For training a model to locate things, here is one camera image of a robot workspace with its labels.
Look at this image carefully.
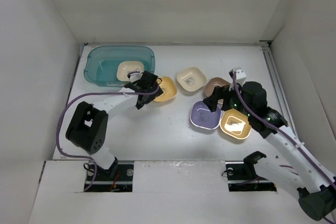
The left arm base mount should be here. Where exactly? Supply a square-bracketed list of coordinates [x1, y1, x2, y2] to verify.
[83, 161, 134, 193]

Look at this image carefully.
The teal plastic bin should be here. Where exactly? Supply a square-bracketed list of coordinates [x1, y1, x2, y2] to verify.
[83, 45, 155, 87]

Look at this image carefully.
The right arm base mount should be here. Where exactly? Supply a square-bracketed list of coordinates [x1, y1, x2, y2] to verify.
[221, 163, 277, 192]

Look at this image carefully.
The yellow plate near right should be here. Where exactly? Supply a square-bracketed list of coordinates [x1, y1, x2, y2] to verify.
[219, 109, 251, 140]

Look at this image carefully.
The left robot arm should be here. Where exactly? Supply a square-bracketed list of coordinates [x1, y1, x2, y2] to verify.
[65, 71, 163, 180]

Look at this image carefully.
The aluminium frame rail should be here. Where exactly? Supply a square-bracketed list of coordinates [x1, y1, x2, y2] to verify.
[258, 40, 292, 114]

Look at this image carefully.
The brown panda plate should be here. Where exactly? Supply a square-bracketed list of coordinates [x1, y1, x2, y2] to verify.
[204, 77, 230, 97]

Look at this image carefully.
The cream panda plate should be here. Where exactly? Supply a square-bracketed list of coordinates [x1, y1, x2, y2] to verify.
[176, 67, 207, 92]
[117, 61, 144, 81]

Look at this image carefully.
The large purple panda plate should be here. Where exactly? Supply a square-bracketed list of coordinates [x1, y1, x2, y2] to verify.
[190, 101, 222, 130]

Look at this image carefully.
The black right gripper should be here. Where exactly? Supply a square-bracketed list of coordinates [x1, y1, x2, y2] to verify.
[203, 80, 253, 118]

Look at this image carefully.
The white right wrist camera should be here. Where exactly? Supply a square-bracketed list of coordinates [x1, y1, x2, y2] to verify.
[229, 67, 247, 85]

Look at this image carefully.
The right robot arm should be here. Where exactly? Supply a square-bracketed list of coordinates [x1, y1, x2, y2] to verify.
[203, 81, 335, 221]

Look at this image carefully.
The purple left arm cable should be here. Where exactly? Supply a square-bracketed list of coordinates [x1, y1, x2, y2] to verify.
[57, 69, 161, 193]

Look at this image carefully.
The orange panda plate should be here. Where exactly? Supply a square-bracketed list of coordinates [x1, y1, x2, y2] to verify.
[154, 77, 177, 102]

